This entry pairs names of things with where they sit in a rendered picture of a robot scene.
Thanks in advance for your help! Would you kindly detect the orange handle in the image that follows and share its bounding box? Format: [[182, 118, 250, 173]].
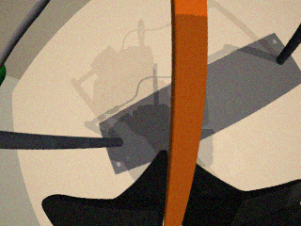
[[165, 0, 208, 226]]

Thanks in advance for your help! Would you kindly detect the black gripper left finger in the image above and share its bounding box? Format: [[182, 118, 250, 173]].
[[41, 150, 168, 226]]

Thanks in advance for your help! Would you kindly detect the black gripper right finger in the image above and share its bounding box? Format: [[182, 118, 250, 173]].
[[182, 163, 301, 226]]

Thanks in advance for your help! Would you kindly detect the black two-post stand with wire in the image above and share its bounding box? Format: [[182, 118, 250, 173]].
[[0, 0, 301, 174]]

